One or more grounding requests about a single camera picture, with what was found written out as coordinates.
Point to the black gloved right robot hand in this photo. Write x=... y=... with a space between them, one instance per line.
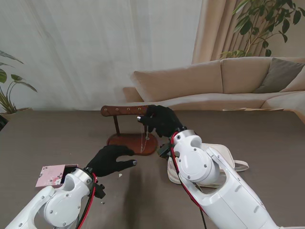
x=164 y=121

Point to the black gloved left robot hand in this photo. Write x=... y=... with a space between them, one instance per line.
x=104 y=162

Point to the brown wooden jewelry stand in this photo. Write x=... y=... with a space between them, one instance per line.
x=128 y=143

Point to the pink floral jewelry box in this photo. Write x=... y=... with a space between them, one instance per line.
x=48 y=176

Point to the cream leather zip bag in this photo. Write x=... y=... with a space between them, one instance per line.
x=226 y=152

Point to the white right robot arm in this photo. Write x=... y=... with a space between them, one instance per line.
x=214 y=186

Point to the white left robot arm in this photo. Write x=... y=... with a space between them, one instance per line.
x=62 y=205

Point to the beige sofa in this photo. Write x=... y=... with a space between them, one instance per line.
x=190 y=78

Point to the beige plant pot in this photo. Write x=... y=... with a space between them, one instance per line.
x=21 y=110

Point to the white sheer curtain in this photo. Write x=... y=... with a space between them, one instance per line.
x=95 y=47

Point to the beige curtain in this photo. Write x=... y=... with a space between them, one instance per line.
x=214 y=28

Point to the black object at table edge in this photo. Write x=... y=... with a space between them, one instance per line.
x=2 y=122

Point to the broad-leaf potted plant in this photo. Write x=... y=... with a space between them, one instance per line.
x=16 y=77

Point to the grey sofa cushion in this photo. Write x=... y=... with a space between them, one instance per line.
x=278 y=76

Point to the tall green leafy plant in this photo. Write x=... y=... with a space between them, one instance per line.
x=247 y=23

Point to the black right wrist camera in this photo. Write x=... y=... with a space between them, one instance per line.
x=165 y=150

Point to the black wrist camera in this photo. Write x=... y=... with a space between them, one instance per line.
x=165 y=150
x=99 y=192

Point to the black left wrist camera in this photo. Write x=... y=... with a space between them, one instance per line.
x=99 y=192

